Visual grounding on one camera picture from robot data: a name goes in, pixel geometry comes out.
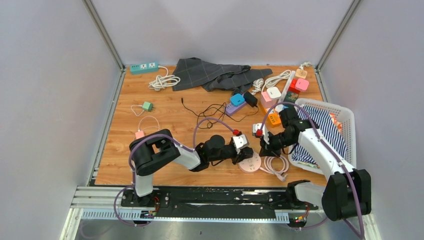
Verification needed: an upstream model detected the round pink power socket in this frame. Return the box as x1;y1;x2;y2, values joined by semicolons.
237;152;262;174

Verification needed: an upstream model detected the beige tag adapter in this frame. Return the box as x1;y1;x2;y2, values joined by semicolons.
294;68;308;79

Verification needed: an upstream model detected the black power adapter brick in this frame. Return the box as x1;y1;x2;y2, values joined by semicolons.
243;91;258;108

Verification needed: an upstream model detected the dark grey checked cloth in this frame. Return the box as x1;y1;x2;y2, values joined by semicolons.
172;57;273;94

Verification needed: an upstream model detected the blue white striped cloth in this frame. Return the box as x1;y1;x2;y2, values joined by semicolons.
291;104;347;165

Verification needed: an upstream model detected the long white power strip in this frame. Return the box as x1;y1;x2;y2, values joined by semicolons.
274;70;296;113

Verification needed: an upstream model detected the pink USB charger plug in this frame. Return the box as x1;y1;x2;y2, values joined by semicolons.
134;130;145;140

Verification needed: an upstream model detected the orange power strip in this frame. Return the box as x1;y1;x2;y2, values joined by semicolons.
259;103;282;128

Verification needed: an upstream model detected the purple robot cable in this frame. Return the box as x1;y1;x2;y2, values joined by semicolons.
113;117;241;228
255;101;366;240

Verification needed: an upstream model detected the purple USB power strip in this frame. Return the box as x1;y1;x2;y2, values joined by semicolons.
224;102;247;117

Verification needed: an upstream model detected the white square plug adapter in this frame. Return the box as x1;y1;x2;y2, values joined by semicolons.
266;86;282;100

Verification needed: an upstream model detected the thin black adapter cable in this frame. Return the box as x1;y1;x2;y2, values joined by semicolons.
180;96;260;130

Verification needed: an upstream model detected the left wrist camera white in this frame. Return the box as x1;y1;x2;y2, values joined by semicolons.
231;134;249;154

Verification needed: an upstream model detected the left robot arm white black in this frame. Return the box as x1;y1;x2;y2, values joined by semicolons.
128;129;254;207

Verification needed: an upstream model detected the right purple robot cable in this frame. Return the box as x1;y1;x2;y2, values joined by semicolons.
255;101;366;240

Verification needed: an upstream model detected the pink square plug adapter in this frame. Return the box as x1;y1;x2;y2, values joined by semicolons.
294;78;310;92

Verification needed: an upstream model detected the red plug adapter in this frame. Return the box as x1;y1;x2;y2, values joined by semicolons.
288;79;301;94

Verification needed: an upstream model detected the white plastic basket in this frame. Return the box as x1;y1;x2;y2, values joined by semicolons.
288;98;357;174

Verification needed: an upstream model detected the white power cord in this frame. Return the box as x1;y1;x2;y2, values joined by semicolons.
148;65;181;92

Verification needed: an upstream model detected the pink cube socket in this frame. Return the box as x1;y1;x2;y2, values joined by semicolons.
260;91;275;109

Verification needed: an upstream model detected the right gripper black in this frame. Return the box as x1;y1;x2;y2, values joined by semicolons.
259;130;296;158

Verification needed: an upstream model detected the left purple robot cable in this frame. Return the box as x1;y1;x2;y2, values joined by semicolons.
113;117;241;228

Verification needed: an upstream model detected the black mounting base rail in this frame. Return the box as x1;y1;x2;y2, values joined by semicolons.
117;186;317;220

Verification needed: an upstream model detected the dark green plug adapter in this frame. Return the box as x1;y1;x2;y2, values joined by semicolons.
283;91;299;103

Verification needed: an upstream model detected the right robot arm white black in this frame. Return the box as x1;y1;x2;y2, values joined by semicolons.
253;103;372;221

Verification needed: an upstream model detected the teal power strip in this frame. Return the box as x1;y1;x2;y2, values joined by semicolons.
129;62;159;75

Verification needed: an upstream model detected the blue square plug adapter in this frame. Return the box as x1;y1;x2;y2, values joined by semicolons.
230;93;245;107

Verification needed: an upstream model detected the white coiled cord back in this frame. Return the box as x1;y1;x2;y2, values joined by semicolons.
250;69;292;96

